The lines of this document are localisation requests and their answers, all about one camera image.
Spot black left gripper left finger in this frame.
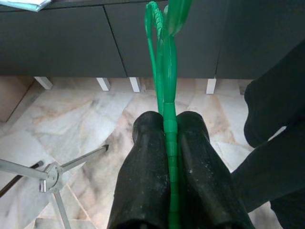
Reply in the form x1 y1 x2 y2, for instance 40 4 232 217
107 110 172 229

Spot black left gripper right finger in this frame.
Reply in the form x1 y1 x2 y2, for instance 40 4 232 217
176 110 255 229

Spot green plastic hanger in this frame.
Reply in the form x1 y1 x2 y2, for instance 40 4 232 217
144 0 193 229

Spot black T-shirt with logo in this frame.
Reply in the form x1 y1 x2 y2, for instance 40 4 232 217
232 44 305 229

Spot silver metal clothes rack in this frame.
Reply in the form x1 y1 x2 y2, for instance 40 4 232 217
0 145 110 229

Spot black TV cabinet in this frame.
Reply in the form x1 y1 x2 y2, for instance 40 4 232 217
0 0 305 94

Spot white paper stack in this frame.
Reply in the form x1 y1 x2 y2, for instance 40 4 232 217
0 0 52 11

